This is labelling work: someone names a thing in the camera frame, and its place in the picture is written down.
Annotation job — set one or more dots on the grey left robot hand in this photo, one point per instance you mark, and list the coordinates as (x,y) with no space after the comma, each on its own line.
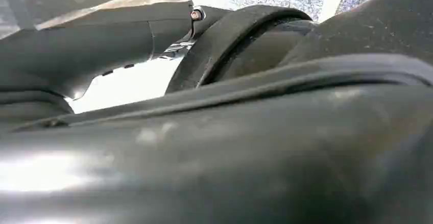
(236,155)

